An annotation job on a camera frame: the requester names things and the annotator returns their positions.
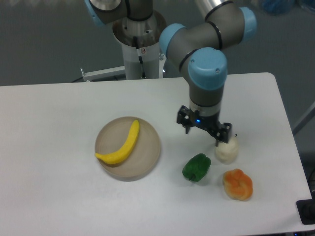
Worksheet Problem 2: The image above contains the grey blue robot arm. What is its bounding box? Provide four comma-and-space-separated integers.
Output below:
86, 0, 257, 143

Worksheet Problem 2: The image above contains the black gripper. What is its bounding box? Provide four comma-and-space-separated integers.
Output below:
176, 104, 232, 147

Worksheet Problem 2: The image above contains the grey metal table leg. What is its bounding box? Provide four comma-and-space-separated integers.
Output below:
292, 102, 315, 136

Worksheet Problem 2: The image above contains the blue plastic bag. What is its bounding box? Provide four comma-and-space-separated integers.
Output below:
259, 0, 295, 16

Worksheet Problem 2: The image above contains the beige round plate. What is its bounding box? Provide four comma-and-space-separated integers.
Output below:
95, 117, 161, 181

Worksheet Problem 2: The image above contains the green bell pepper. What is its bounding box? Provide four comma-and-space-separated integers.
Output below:
182, 153, 211, 182

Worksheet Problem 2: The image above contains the white garlic bulb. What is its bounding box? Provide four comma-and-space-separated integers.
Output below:
215, 135, 239, 164

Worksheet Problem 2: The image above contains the orange bread roll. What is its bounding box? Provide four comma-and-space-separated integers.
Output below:
223, 169, 253, 201

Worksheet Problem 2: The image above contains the yellow banana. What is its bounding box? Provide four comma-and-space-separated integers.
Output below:
95, 119, 140, 165

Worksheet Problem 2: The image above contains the white metal bracket frame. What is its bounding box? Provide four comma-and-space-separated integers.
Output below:
80, 66, 126, 82

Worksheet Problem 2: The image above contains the black device at table edge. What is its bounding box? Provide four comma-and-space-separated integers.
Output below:
296, 199, 315, 225

